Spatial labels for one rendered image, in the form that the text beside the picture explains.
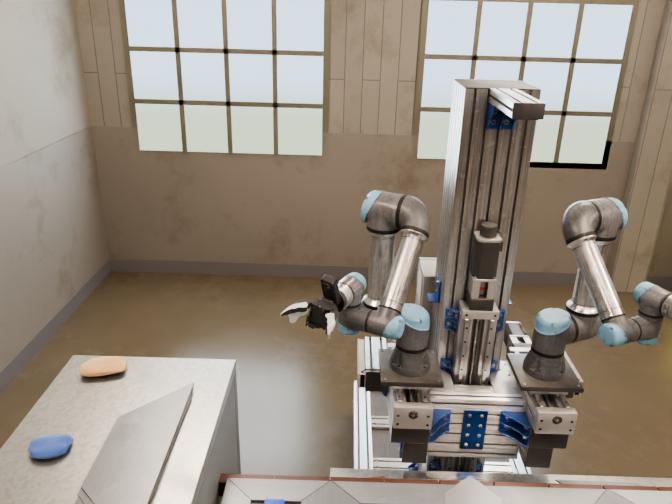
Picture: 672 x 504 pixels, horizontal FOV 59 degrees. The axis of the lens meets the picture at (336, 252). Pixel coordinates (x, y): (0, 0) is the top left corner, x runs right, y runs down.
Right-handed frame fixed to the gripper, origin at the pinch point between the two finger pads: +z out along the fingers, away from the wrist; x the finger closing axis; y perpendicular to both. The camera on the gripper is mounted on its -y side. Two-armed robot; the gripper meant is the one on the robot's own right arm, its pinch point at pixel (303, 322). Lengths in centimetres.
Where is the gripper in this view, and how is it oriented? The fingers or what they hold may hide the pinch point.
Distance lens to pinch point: 166.2
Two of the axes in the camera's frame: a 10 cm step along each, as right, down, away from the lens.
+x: -8.8, -3.2, 3.6
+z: -4.6, 3.3, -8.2
